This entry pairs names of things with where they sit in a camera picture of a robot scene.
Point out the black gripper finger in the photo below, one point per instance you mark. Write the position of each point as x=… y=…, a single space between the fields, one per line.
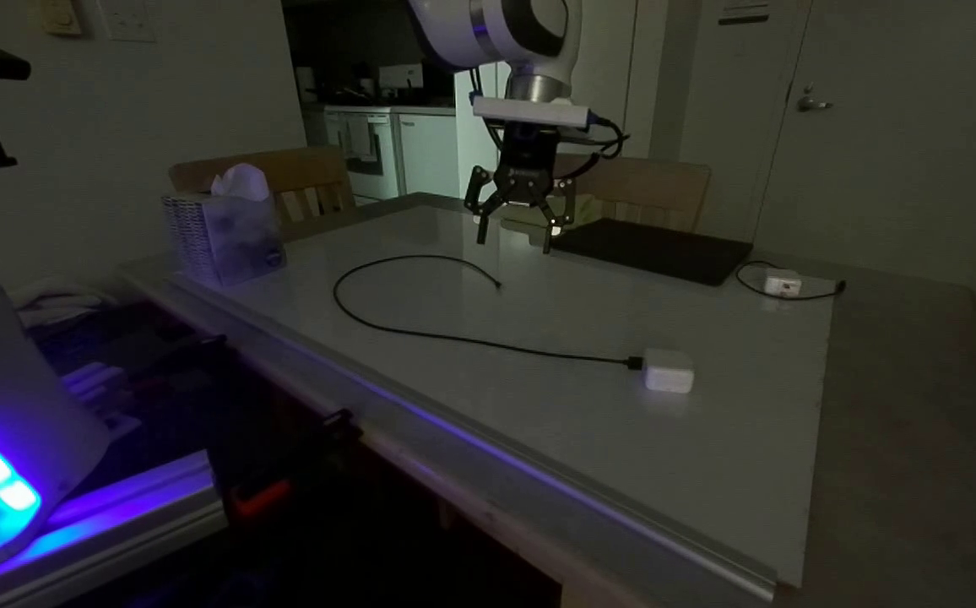
x=563 y=213
x=485 y=203

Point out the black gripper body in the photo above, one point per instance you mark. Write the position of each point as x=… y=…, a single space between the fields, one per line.
x=528 y=163

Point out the large white charger adapter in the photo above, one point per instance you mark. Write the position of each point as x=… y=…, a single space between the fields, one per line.
x=670 y=372

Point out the white kitchen cabinet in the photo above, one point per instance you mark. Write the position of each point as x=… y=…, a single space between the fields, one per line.
x=420 y=155

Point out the black flat pad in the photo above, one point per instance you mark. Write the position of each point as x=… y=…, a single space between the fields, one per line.
x=656 y=253

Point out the small white charger adapter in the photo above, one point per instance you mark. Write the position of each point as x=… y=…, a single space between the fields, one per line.
x=786 y=285

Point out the large white table board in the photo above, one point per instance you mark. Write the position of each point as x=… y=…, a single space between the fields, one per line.
x=577 y=452

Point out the white tissue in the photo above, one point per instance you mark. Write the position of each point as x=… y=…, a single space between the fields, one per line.
x=241 y=183

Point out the clear plastic container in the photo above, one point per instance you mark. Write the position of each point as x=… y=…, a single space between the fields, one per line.
x=220 y=238

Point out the white door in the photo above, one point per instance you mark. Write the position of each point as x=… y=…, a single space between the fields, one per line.
x=904 y=147

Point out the red clamp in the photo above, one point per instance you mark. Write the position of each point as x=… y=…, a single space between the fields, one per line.
x=258 y=497

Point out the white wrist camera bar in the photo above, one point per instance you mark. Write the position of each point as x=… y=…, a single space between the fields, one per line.
x=532 y=112

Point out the yellow wall note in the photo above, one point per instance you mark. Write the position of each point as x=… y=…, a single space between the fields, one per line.
x=58 y=20

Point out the aluminium frame rail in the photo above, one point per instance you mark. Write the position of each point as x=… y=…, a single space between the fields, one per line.
x=118 y=520

